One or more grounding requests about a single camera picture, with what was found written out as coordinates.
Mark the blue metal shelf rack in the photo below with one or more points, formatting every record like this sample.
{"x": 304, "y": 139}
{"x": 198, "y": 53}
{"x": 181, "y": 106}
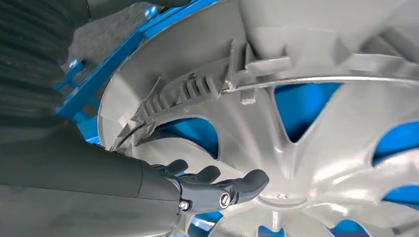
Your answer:
{"x": 301, "y": 108}

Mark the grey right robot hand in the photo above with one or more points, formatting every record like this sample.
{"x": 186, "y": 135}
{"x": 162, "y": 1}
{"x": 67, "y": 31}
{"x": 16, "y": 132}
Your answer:
{"x": 82, "y": 183}

